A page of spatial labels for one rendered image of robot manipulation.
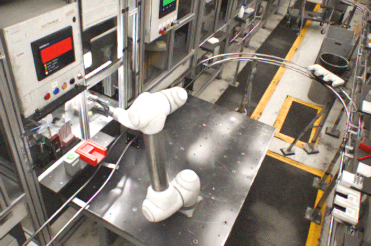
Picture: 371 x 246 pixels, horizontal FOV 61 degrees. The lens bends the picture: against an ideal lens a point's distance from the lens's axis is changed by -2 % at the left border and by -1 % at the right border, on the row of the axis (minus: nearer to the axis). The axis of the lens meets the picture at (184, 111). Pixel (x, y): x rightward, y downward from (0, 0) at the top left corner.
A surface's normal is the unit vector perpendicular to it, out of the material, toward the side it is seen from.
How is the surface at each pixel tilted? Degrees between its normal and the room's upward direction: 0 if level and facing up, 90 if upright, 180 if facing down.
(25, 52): 90
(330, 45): 91
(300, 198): 0
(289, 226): 0
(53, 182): 0
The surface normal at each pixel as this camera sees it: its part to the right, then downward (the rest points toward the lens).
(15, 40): 0.88, 0.36
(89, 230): 0.11, -0.79
